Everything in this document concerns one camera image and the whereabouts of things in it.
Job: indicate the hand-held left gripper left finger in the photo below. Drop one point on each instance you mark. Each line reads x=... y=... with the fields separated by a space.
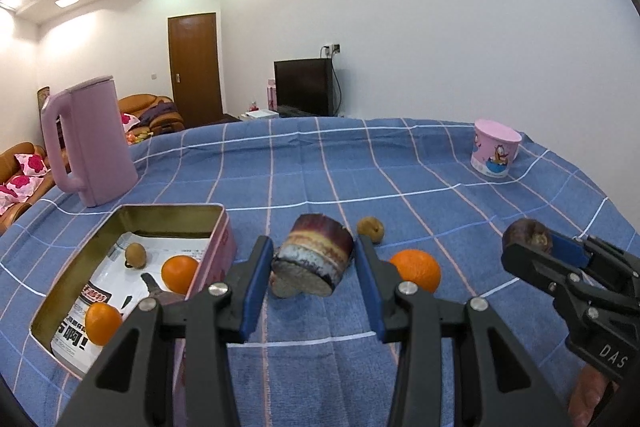
x=252 y=297

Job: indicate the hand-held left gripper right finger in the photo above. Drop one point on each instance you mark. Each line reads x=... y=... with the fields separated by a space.
x=372 y=292

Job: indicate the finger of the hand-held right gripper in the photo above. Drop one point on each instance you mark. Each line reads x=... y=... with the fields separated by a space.
x=535 y=264
x=570 y=252

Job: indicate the orange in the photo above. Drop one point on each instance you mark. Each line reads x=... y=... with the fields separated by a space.
x=416 y=270
x=180 y=274
x=102 y=324

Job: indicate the brown longan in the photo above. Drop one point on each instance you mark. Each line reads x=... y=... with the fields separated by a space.
x=135 y=255
x=371 y=229

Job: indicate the purple sugarcane piece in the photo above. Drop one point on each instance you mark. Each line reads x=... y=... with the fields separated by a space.
x=312 y=254

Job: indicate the pink metal tin box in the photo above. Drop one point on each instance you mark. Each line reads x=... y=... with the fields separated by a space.
x=165 y=219

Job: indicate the person's right hand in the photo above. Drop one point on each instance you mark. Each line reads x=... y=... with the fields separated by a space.
x=590 y=399

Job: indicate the pink cartoon cup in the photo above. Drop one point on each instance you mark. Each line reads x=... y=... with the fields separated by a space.
x=495 y=149

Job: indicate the blue plaid tablecloth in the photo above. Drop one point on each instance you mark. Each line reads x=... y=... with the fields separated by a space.
x=325 y=167

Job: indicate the printed paper leaflet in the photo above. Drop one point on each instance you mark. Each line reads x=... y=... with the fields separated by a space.
x=100 y=277

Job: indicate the white television cabinet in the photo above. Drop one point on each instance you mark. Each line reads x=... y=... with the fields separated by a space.
x=260 y=113

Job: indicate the black television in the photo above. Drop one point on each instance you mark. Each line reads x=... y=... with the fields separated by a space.
x=302 y=87

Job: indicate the pink electric kettle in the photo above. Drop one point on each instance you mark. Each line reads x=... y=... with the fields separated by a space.
x=97 y=142

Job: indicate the small brown leather sofa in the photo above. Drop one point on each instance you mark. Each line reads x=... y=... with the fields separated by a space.
x=145 y=104

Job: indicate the brown wooden door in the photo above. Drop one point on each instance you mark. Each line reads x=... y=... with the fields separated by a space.
x=195 y=67

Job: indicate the long brown leather sofa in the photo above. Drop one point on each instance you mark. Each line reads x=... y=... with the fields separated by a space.
x=25 y=207

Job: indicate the pink floral cushion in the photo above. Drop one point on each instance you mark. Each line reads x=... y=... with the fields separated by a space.
x=30 y=163
x=17 y=184

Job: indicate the square ceiling light panel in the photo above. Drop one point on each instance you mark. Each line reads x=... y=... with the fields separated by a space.
x=66 y=0

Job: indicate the wall power socket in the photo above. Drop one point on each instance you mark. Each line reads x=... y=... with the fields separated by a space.
x=331 y=49

